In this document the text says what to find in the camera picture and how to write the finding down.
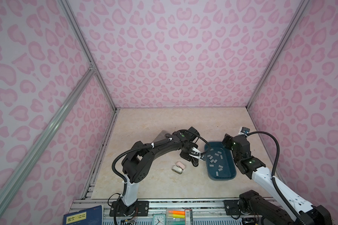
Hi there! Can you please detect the highlighter pen set box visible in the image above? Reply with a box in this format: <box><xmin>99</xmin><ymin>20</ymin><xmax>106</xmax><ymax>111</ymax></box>
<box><xmin>166</xmin><ymin>209</ymin><xmax>194</xmax><ymax>225</ymax></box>

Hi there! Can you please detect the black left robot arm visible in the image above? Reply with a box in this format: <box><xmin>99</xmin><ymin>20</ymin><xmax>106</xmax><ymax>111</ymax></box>
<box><xmin>110</xmin><ymin>127</ymin><xmax>204</xmax><ymax>217</ymax></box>

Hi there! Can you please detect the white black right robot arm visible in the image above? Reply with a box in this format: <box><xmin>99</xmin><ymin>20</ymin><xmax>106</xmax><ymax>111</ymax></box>
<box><xmin>222</xmin><ymin>133</ymin><xmax>333</xmax><ymax>225</ymax></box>

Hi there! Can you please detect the grey stone block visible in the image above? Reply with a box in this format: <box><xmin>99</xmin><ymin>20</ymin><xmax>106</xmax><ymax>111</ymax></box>
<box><xmin>153</xmin><ymin>130</ymin><xmax>172</xmax><ymax>146</ymax></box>

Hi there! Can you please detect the teal plastic tray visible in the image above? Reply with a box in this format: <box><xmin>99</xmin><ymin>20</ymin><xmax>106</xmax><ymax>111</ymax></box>
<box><xmin>204</xmin><ymin>142</ymin><xmax>237</xmax><ymax>181</ymax></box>

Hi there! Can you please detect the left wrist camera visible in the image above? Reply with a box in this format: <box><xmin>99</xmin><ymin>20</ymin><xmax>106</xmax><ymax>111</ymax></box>
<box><xmin>189</xmin><ymin>147</ymin><xmax>202</xmax><ymax>159</ymax></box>

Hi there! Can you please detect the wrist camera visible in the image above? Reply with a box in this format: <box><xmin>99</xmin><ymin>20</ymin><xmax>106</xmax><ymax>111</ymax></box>
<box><xmin>239</xmin><ymin>127</ymin><xmax>250</xmax><ymax>136</ymax></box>
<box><xmin>189</xmin><ymin>147</ymin><xmax>202</xmax><ymax>159</ymax></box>

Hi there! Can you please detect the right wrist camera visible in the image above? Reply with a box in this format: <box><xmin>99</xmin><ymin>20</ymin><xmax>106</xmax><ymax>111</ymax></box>
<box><xmin>239</xmin><ymin>127</ymin><xmax>250</xmax><ymax>136</ymax></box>

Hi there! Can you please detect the teal alarm clock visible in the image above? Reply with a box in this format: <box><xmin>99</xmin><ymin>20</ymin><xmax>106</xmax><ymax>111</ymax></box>
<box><xmin>152</xmin><ymin>214</ymin><xmax>166</xmax><ymax>225</ymax></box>

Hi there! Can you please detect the blue book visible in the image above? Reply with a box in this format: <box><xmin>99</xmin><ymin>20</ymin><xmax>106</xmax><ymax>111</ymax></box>
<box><xmin>63</xmin><ymin>205</ymin><xmax>104</xmax><ymax>225</ymax></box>

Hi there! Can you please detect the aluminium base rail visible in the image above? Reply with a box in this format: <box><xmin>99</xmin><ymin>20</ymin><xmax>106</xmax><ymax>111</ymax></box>
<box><xmin>69</xmin><ymin>198</ymin><xmax>282</xmax><ymax>225</ymax></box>

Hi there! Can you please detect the white mini stapler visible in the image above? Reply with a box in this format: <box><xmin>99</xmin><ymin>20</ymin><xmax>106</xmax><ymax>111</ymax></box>
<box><xmin>171</xmin><ymin>166</ymin><xmax>183</xmax><ymax>174</ymax></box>

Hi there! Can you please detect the pink mini stapler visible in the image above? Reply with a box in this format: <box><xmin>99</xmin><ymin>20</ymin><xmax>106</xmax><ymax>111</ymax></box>
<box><xmin>176</xmin><ymin>161</ymin><xmax>186</xmax><ymax>170</ymax></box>

